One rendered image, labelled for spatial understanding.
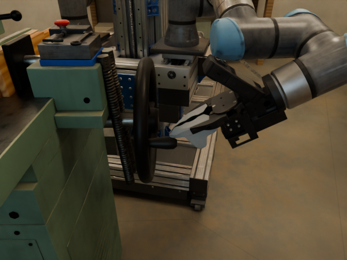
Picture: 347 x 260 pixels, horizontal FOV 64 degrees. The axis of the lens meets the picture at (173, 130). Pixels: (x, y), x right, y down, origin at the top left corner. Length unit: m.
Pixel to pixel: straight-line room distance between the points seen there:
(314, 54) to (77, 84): 0.42
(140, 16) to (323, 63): 0.96
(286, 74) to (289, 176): 1.39
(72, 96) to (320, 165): 1.71
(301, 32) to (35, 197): 0.55
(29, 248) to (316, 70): 0.62
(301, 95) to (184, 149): 1.14
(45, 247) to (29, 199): 0.13
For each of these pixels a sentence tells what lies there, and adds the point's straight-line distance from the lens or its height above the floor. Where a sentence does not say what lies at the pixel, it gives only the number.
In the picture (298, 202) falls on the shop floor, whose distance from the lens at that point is 1.70.
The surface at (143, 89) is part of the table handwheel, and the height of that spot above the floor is 0.93.
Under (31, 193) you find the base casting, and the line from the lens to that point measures 0.54.
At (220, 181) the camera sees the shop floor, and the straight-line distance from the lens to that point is 1.70.
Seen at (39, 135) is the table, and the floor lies 0.87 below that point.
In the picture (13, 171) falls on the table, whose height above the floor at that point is 0.87.
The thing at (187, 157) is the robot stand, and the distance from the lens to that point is 1.51.
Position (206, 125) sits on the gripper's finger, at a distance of 0.48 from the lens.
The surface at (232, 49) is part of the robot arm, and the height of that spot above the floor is 0.99.
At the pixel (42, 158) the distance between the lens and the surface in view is 0.55.
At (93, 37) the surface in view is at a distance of 0.60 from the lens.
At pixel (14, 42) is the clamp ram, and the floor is 0.99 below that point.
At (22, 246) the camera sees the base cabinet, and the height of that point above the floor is 0.65.
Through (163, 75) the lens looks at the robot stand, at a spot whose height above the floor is 0.74.
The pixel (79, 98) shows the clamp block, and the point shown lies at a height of 0.90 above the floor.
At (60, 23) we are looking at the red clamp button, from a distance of 0.64.
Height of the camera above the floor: 1.13
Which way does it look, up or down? 32 degrees down
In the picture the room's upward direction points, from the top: straight up
